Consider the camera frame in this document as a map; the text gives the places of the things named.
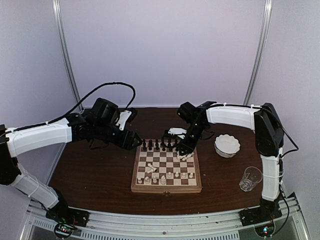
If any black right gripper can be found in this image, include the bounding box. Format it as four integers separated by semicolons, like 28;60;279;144
178;122;208;156

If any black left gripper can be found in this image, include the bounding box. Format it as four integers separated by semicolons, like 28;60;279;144
93;121;143;151

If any white bishop off board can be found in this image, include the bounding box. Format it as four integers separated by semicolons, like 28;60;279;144
146;163;158;174

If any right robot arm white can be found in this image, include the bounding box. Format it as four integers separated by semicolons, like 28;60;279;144
177;101;288;221

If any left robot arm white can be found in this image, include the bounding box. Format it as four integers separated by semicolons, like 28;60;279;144
0;97;142;222

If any wooden chess board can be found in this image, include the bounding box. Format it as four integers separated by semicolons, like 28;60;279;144
131;139;202;194

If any white scalloped bowl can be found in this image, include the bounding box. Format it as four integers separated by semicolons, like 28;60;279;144
214;134;241;158

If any dark rook far piece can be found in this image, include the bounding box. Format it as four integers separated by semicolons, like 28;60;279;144
142;139;147;151

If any clear plastic cup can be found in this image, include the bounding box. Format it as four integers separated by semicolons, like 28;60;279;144
239;166;263;192

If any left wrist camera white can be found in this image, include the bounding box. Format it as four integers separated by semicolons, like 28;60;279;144
115;107;138;131

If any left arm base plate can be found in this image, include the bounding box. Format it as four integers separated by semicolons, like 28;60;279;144
45;202;90;227

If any aluminium front rail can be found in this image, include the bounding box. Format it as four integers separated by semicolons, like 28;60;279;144
18;197;311;240

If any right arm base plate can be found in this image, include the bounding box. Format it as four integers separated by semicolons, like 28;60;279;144
239;207;283;227

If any left aluminium corner post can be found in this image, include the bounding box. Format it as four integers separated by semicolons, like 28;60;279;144
52;0;81;103

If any aluminium corner post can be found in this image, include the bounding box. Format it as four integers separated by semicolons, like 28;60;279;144
52;0;81;103
243;0;273;106

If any right aluminium corner post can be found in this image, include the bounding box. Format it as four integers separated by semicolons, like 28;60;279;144
243;0;273;106

